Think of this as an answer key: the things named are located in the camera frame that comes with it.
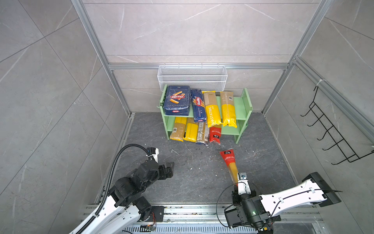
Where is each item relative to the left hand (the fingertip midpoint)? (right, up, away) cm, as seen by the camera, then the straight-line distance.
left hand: (167, 161), depth 71 cm
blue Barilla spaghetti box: (+17, +28, +10) cm, 34 cm away
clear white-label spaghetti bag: (+20, +13, +17) cm, 29 cm away
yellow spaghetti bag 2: (+4, +16, +20) cm, 26 cm away
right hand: (+34, -14, 0) cm, 37 cm away
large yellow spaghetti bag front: (+12, +15, +19) cm, 27 cm away
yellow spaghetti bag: (+33, +28, +10) cm, 44 cm away
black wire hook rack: (+79, +17, -2) cm, 80 cm away
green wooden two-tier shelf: (+44, +28, +16) cm, 54 cm away
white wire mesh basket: (+22, +51, +29) cm, 63 cm away
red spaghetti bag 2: (+33, 0, +7) cm, 34 cm away
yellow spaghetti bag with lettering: (+24, +25, +8) cm, 36 cm away
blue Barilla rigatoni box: (+4, +32, +11) cm, 34 cm away
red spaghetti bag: (+26, +12, +15) cm, 33 cm away
